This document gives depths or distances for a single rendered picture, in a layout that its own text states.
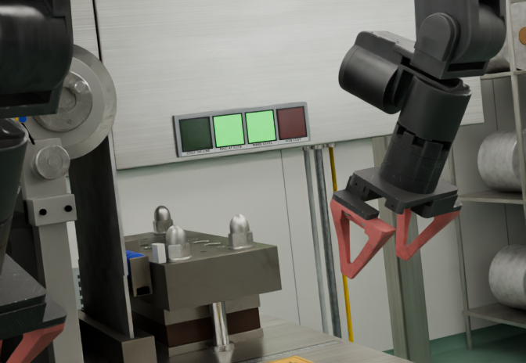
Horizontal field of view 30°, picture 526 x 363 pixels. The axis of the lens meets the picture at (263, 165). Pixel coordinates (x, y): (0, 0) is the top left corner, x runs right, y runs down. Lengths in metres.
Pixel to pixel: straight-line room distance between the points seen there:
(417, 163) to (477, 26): 0.14
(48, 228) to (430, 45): 0.54
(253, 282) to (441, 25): 0.54
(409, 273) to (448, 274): 2.74
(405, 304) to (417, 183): 1.12
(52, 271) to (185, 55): 0.57
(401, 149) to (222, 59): 0.79
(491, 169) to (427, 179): 3.55
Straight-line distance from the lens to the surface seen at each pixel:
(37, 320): 0.63
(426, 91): 0.92
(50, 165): 1.16
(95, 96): 1.25
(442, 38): 0.88
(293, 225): 4.34
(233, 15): 1.70
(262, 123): 1.69
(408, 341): 2.07
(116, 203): 1.27
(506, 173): 4.43
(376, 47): 0.96
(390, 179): 0.95
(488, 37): 0.91
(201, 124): 1.65
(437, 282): 4.75
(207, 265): 1.27
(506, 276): 4.53
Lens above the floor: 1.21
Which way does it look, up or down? 3 degrees down
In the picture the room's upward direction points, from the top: 6 degrees counter-clockwise
